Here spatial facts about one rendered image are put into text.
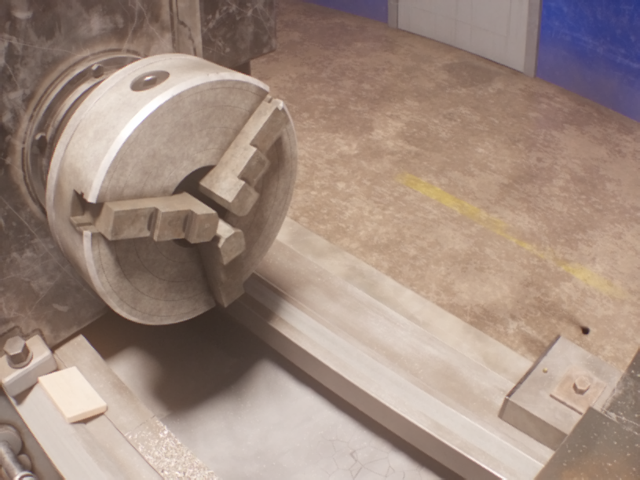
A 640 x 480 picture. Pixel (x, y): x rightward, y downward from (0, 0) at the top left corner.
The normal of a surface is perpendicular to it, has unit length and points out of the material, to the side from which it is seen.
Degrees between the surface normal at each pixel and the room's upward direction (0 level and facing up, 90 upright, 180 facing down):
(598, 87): 90
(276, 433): 8
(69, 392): 18
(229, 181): 36
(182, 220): 90
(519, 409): 90
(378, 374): 48
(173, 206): 24
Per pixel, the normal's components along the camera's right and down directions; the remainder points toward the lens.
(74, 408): 0.21, -0.88
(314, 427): 0.12, -0.64
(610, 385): -0.02, -0.78
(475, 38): -0.70, 0.45
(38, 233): 0.72, 0.43
